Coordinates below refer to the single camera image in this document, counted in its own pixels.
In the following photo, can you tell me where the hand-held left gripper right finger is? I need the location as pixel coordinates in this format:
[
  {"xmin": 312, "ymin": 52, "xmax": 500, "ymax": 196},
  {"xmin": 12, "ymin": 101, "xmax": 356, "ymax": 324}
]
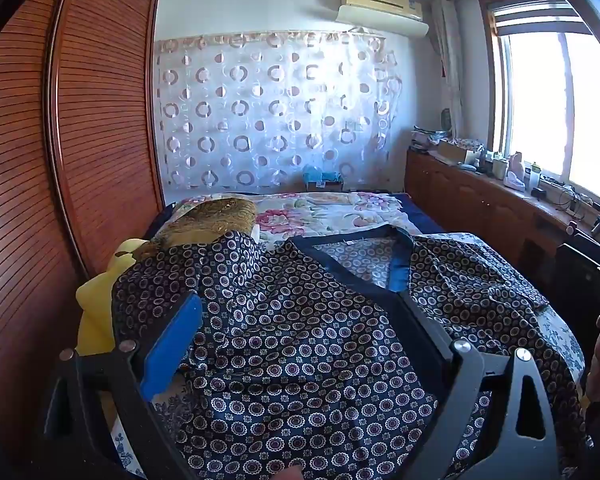
[{"xmin": 399, "ymin": 291, "xmax": 563, "ymax": 480}]

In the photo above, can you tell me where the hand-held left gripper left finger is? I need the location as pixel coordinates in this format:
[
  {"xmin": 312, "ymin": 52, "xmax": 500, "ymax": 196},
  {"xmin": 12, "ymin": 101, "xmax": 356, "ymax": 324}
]
[{"xmin": 42, "ymin": 291, "xmax": 204, "ymax": 480}]

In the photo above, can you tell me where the navy circle-print shirt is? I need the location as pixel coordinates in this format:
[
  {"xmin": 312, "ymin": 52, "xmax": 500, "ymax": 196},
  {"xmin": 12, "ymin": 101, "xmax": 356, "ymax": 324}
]
[{"xmin": 112, "ymin": 225, "xmax": 588, "ymax": 480}]

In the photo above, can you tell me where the yellow plush toy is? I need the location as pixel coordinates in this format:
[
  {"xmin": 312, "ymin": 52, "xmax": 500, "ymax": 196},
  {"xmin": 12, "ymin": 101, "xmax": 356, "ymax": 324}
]
[{"xmin": 75, "ymin": 239, "xmax": 151, "ymax": 366}]

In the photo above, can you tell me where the navy blanket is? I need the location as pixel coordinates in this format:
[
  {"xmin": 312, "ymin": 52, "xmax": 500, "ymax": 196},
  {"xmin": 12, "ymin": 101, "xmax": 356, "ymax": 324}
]
[{"xmin": 400, "ymin": 192, "xmax": 446, "ymax": 236}]

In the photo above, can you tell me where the white blue-floral bedsheet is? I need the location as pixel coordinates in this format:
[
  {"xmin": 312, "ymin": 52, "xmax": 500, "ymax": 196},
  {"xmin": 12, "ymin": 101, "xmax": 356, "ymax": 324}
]
[{"xmin": 107, "ymin": 232, "xmax": 588, "ymax": 480}]

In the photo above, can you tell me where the gold patterned pillow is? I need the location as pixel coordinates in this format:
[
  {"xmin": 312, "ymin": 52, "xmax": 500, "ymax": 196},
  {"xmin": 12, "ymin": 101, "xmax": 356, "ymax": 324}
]
[{"xmin": 140, "ymin": 197, "xmax": 258, "ymax": 261}]

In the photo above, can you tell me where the wooden cabinet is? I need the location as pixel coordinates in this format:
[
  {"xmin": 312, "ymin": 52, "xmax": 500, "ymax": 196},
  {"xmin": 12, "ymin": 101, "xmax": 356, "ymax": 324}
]
[{"xmin": 405, "ymin": 147, "xmax": 600, "ymax": 281}]

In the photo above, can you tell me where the pink floral quilt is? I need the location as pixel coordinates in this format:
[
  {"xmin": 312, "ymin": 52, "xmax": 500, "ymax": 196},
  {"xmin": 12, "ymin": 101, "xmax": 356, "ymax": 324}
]
[{"xmin": 172, "ymin": 191, "xmax": 416, "ymax": 251}]

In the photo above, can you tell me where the cardboard box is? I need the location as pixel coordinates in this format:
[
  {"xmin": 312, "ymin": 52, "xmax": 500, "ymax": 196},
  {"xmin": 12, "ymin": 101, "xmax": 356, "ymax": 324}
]
[{"xmin": 437, "ymin": 137, "xmax": 483, "ymax": 163}]

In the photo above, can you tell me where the stack of papers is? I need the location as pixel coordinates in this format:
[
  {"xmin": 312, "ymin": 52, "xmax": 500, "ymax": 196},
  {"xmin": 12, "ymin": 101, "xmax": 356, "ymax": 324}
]
[{"xmin": 411, "ymin": 127, "xmax": 451, "ymax": 151}]

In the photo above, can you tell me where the wooden slatted wardrobe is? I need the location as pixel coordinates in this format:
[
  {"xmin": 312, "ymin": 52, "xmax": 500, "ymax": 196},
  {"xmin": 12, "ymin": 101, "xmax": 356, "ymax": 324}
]
[{"xmin": 0, "ymin": 0, "xmax": 166, "ymax": 461}]

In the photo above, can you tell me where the sheer circle-pattern curtain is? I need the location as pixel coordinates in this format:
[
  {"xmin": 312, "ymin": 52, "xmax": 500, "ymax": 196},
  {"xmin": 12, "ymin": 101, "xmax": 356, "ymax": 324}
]
[{"xmin": 154, "ymin": 30, "xmax": 403, "ymax": 193}]

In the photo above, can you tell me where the wooden-framed window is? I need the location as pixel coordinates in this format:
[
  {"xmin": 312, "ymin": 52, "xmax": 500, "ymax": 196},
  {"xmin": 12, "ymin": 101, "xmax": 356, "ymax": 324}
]
[{"xmin": 485, "ymin": 0, "xmax": 600, "ymax": 201}]

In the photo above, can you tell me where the pale window curtain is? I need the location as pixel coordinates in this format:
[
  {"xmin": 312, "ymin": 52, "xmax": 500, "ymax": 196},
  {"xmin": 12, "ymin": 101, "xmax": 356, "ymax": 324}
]
[{"xmin": 431, "ymin": 0, "xmax": 465, "ymax": 141}]

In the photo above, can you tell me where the grey window blind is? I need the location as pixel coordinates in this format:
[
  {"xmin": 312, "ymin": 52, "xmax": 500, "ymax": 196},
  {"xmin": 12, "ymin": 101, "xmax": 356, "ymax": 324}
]
[{"xmin": 487, "ymin": 0, "xmax": 593, "ymax": 36}]

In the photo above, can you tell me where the black frame with white knob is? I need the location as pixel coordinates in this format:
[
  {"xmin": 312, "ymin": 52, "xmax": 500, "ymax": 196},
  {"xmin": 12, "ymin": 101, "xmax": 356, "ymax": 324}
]
[{"xmin": 555, "ymin": 222, "xmax": 600, "ymax": 321}]

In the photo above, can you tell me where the tangle of cables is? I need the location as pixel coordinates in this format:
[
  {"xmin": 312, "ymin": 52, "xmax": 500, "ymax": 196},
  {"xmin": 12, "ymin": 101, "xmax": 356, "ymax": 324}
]
[{"xmin": 540, "ymin": 175, "xmax": 600, "ymax": 216}]

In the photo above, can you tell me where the cream wall air conditioner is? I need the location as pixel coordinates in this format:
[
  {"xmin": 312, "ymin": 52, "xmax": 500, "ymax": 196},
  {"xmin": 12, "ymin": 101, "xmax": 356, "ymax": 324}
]
[{"xmin": 336, "ymin": 0, "xmax": 429, "ymax": 38}]

